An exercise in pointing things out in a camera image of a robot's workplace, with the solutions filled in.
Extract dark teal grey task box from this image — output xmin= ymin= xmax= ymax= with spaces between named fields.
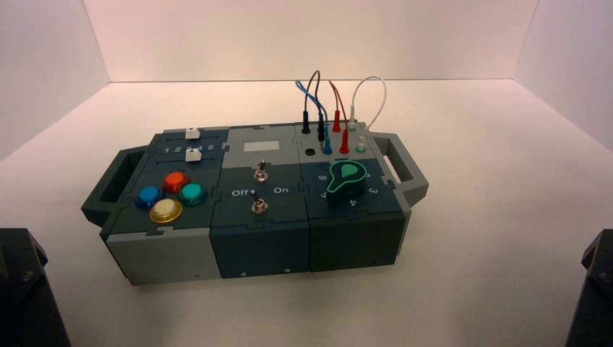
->
xmin=80 ymin=121 xmax=430 ymax=287

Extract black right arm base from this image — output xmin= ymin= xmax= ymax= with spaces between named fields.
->
xmin=565 ymin=228 xmax=613 ymax=347

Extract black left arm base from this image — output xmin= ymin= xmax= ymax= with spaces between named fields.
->
xmin=0 ymin=228 xmax=73 ymax=347

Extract black green rotary knob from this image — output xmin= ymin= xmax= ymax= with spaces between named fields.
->
xmin=325 ymin=160 xmax=377 ymax=207

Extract grey display panel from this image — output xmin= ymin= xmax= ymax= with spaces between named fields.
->
xmin=243 ymin=140 xmax=280 ymax=153

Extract green dome push button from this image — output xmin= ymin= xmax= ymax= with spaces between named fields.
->
xmin=178 ymin=182 xmax=209 ymax=207

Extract red dome push button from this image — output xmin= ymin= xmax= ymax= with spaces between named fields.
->
xmin=162 ymin=171 xmax=191 ymax=194

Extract yellow dome push button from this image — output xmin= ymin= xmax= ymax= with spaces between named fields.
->
xmin=149 ymin=199 xmax=184 ymax=225

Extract blue dome push button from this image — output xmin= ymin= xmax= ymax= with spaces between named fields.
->
xmin=134 ymin=185 xmax=165 ymax=210

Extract blue jumper cable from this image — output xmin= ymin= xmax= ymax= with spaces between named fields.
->
xmin=295 ymin=80 xmax=333 ymax=155

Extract red jumper cable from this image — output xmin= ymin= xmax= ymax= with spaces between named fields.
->
xmin=328 ymin=80 xmax=351 ymax=155

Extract black jumper cable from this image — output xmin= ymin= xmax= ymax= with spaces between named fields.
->
xmin=300 ymin=70 xmax=327 ymax=147

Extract white jumper cable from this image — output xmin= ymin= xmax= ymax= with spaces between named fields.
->
xmin=348 ymin=75 xmax=388 ymax=153

